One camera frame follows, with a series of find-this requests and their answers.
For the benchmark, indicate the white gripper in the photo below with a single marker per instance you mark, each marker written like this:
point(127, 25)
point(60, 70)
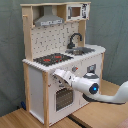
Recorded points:
point(66, 77)

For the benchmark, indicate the white oven door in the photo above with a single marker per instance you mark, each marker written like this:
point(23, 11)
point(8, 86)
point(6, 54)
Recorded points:
point(62, 101)

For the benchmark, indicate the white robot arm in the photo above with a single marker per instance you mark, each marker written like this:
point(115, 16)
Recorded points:
point(89, 86)

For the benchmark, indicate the wooden toy kitchen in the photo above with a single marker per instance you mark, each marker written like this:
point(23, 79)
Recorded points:
point(45, 40)

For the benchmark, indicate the right stove knob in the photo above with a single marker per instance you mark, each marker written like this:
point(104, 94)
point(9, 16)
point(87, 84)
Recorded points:
point(74, 69)

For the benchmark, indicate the black stovetop red burners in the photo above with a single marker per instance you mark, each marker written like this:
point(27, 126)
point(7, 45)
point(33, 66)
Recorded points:
point(52, 59)

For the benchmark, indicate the white cupboard door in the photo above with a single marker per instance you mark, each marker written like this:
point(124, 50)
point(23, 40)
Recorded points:
point(82, 73)

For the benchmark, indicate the metal sink basin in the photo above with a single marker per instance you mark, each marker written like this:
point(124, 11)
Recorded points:
point(79, 51)

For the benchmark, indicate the grey range hood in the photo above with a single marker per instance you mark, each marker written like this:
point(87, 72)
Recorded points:
point(48, 18)

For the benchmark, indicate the toy microwave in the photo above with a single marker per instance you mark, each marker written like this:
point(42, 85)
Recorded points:
point(78, 11)

